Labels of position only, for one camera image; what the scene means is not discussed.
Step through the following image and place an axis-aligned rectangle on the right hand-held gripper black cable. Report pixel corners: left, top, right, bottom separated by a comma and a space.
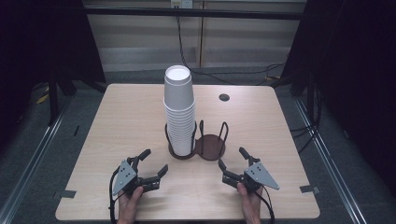
255, 189, 276, 224

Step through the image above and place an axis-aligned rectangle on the person's right hand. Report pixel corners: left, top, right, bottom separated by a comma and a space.
236, 182, 264, 224

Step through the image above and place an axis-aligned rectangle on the black wall cable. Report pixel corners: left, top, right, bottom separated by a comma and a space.
175, 6, 287, 87

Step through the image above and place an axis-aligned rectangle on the white wall outlet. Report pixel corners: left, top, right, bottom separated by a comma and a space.
170, 0, 194, 9

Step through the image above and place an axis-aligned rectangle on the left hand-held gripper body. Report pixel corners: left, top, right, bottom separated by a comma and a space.
111, 157, 162, 197

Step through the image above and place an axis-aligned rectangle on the black curtain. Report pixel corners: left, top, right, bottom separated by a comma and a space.
270, 0, 396, 197
0, 0, 107, 147

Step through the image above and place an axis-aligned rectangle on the left hand-held gripper black cable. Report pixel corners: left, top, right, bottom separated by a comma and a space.
107, 166, 121, 224

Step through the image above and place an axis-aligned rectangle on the yellow floor tape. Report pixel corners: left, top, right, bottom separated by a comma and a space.
35, 87, 50, 105

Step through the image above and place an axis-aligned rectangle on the stack of white paper cups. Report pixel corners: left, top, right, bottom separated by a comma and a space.
163, 64, 197, 157

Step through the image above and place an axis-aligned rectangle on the black horizontal bar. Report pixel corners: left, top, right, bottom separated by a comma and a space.
83, 7, 308, 21

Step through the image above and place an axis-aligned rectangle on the metal floor rail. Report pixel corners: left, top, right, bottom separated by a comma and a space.
0, 99, 73, 224
292, 97, 369, 224

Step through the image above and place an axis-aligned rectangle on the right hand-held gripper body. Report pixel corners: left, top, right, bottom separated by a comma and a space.
221, 158, 281, 192

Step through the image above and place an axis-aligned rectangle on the dark wire double cup holder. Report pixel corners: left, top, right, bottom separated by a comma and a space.
163, 119, 230, 162

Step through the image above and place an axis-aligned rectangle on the hand-held gripper black cable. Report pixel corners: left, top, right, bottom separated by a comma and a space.
255, 189, 276, 224
107, 166, 121, 224

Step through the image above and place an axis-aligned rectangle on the grey tape strip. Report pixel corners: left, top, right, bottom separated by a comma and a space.
299, 184, 320, 195
51, 189, 78, 200

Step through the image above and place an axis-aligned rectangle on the person's left hand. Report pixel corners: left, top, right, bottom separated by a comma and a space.
116, 186, 145, 224

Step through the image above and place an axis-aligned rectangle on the bundle of black floor cables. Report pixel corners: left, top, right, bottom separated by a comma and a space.
289, 90, 323, 154

